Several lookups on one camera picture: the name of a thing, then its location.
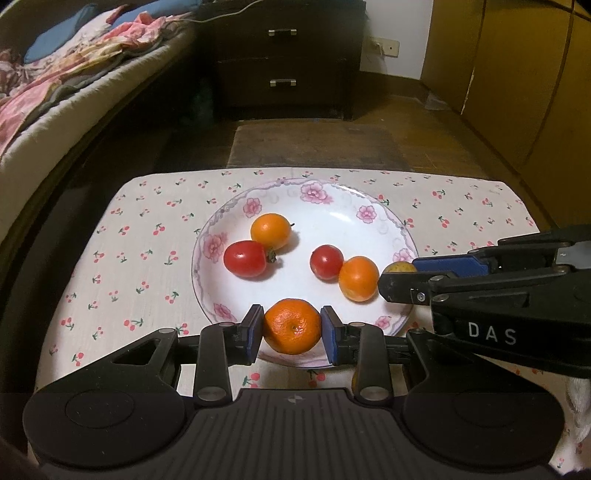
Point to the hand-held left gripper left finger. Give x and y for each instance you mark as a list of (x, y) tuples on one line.
[(251, 334)]

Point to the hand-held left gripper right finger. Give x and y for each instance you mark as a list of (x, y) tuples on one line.
[(331, 337)]

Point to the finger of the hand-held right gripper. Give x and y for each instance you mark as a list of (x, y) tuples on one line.
[(452, 265), (404, 288)]

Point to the yellow-green longan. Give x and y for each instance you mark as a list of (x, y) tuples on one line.
[(400, 267)]

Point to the orange tomato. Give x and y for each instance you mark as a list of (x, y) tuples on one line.
[(271, 230), (359, 278)]

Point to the red cherry tomato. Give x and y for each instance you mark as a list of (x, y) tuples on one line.
[(244, 258), (326, 262)]

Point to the white floral rim plate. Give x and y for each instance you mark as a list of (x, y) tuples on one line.
[(295, 217)]

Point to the cherry print tablecloth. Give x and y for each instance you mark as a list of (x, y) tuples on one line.
[(138, 258)]

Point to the white paper scrap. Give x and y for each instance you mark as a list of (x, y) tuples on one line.
[(436, 100)]

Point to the brown floor mat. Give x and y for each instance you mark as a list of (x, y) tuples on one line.
[(318, 145)]

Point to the wooden wardrobe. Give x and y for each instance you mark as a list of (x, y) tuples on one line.
[(531, 92)]

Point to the dark wooden nightstand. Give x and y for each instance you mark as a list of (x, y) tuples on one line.
[(355, 69)]

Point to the nightstand drawer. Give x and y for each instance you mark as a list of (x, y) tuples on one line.
[(282, 83), (282, 39)]

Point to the bed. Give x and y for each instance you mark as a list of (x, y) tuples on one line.
[(92, 115)]

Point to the pink floral blanket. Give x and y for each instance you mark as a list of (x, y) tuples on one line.
[(69, 69)]

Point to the blue pillow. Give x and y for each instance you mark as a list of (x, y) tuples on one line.
[(131, 14), (55, 39)]

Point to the white wall socket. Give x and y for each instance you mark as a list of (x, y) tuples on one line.
[(383, 48)]

